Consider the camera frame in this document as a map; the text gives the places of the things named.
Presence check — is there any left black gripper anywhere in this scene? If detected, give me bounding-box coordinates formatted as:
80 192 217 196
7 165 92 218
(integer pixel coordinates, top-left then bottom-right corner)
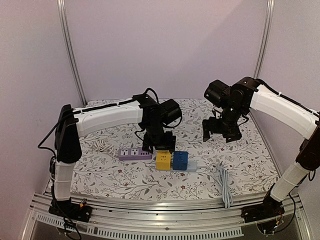
142 122 176 154

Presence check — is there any yellow cube plug adapter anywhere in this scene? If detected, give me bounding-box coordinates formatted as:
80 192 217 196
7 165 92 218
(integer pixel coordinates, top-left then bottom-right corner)
155 150 172 171

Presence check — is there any blue cube plug adapter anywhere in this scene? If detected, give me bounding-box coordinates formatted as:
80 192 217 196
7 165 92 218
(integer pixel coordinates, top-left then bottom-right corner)
172 151 189 171

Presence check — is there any purple power strip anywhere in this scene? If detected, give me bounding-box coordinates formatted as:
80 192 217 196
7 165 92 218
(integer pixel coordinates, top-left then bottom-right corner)
118 147 152 161

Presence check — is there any grey-blue power strip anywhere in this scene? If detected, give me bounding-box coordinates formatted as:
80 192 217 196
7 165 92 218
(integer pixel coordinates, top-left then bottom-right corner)
170 161 198 173

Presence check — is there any grey power strip cable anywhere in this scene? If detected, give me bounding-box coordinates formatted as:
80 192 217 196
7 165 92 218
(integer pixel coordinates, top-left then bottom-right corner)
197 162 233 209

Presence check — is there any white cable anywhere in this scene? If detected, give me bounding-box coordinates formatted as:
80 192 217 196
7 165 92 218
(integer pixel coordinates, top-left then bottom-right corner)
91 139 118 158

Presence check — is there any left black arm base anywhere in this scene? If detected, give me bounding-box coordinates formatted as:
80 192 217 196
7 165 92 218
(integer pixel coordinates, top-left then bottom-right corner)
48 199 93 223

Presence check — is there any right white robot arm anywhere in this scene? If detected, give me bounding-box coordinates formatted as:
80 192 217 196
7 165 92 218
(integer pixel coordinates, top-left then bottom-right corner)
202 77 320 218

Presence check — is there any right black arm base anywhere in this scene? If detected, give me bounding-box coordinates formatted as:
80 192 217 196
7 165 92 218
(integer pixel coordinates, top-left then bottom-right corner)
240 197 285 223

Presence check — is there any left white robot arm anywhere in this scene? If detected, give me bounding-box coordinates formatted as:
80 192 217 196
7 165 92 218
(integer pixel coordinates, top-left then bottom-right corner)
49 88 182 217

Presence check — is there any floral patterned table mat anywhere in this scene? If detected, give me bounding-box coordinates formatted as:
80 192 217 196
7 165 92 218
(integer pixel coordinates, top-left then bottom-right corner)
70 99 279 202

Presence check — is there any aluminium front rail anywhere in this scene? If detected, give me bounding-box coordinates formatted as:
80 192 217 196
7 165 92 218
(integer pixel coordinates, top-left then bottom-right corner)
29 192 307 237

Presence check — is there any right aluminium frame post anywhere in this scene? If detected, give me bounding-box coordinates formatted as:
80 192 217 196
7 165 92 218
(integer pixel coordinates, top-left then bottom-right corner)
253 0 275 79

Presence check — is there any aluminium frame post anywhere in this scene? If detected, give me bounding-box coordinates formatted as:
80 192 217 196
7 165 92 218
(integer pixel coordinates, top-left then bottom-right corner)
253 0 275 79
56 0 88 106

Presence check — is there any left aluminium frame post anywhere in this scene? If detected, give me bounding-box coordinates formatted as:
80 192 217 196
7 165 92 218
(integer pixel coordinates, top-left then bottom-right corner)
56 0 88 106

